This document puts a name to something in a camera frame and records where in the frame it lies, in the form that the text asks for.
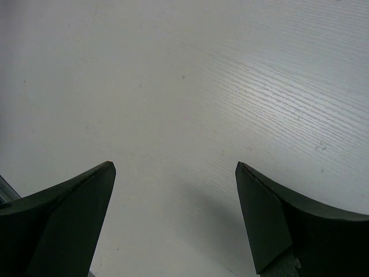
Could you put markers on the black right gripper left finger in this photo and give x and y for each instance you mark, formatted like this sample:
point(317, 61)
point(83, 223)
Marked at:
point(55, 231)

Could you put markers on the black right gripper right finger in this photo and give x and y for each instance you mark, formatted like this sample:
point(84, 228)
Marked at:
point(293, 235)

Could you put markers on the aluminium table frame rail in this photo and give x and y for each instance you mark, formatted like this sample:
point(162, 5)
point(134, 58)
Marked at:
point(7, 193)

